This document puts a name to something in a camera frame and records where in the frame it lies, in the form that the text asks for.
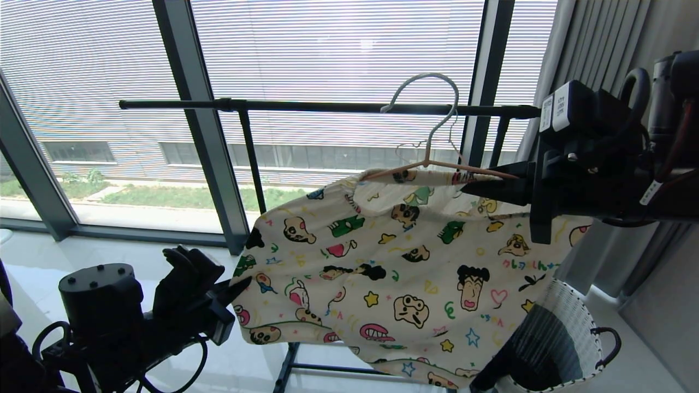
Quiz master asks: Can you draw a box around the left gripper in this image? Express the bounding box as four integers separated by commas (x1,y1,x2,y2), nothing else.
143,276,253,364

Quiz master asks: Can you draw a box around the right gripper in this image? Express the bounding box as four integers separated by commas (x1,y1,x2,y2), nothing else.
461,153,656,245

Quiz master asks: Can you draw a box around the pink clothes hanger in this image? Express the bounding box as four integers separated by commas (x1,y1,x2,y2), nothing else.
395,116,476,170
360,72,519,182

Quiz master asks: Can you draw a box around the cream printed garment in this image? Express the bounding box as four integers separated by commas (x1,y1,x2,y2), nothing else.
229,168,594,391

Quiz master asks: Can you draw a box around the white laundry basket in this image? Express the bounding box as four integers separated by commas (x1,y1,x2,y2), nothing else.
470,278,623,393

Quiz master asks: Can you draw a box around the black clothes rack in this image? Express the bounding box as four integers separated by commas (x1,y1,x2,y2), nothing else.
119,98,541,393

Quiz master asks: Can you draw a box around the beige curtain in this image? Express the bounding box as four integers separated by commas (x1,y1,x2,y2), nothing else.
515,0,699,299

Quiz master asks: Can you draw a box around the black garment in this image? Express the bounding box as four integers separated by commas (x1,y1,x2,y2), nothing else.
470,352,512,393

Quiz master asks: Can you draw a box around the window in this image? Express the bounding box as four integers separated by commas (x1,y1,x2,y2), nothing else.
0,0,559,255

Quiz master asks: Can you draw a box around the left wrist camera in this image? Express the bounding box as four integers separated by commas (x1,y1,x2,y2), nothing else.
152,245,226,324

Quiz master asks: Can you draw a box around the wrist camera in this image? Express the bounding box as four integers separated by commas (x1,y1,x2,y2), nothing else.
152,245,226,324
537,80,619,175

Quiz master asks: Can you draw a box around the black cable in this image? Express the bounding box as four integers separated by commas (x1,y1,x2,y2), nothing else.
31,320,73,362
615,68,652,144
131,335,210,393

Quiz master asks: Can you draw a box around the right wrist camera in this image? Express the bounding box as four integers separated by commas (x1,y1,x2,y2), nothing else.
537,80,619,175

